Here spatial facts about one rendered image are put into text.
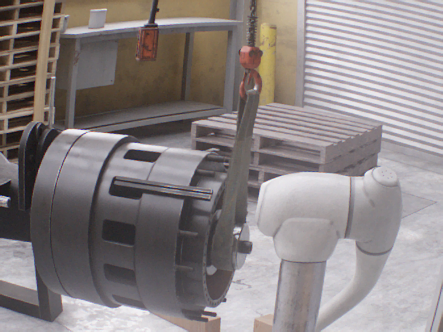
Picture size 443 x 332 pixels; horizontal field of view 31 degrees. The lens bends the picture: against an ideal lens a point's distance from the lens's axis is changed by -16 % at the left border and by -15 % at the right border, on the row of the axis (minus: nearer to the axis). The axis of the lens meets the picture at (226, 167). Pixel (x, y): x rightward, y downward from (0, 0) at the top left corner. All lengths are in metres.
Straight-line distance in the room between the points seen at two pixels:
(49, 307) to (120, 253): 1.52
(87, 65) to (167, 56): 1.71
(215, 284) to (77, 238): 0.51
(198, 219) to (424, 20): 5.81
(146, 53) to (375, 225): 0.95
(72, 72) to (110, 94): 1.34
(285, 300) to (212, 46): 7.48
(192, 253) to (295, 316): 0.69
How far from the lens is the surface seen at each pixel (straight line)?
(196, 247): 2.47
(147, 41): 2.48
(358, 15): 8.52
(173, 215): 2.44
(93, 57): 7.30
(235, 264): 2.60
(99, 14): 7.46
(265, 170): 6.18
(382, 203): 1.80
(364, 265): 1.93
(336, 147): 6.08
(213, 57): 9.26
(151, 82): 8.69
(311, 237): 1.80
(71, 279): 2.62
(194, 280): 2.51
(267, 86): 8.89
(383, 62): 8.37
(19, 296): 4.07
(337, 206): 1.80
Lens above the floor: 1.68
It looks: 14 degrees down
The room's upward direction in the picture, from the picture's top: 3 degrees clockwise
